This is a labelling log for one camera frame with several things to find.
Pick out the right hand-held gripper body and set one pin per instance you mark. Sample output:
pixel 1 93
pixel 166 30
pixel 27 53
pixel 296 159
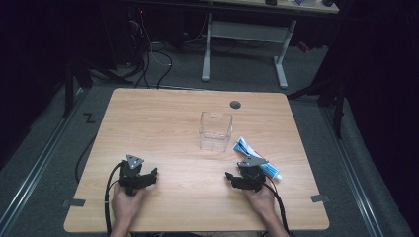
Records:
pixel 254 176

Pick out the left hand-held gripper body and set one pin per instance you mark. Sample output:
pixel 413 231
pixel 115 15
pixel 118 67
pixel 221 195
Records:
pixel 131 179

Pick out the blue white toothpaste tube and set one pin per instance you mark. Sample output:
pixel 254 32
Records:
pixel 245 148

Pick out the clear plastic container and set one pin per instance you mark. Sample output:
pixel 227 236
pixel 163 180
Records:
pixel 215 133

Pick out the person's right hand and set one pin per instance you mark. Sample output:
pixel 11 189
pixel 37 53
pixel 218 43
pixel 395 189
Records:
pixel 263 201

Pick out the person's left hand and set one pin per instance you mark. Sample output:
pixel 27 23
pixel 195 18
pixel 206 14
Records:
pixel 125 205

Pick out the grey tape strip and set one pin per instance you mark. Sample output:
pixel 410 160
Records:
pixel 319 198
pixel 75 202

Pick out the dark round table grommet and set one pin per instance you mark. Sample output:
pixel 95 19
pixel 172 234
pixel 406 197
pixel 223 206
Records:
pixel 235 105

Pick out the black metal stand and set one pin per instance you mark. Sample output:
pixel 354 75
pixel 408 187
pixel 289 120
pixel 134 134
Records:
pixel 337 108
pixel 69 89

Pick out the dark computer tower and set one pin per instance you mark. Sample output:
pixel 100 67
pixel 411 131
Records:
pixel 136 36

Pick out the metal floor rail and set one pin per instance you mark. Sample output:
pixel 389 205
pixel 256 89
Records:
pixel 352 177
pixel 39 164

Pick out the white frame desk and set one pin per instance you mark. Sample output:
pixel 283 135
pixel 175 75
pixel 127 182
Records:
pixel 247 32

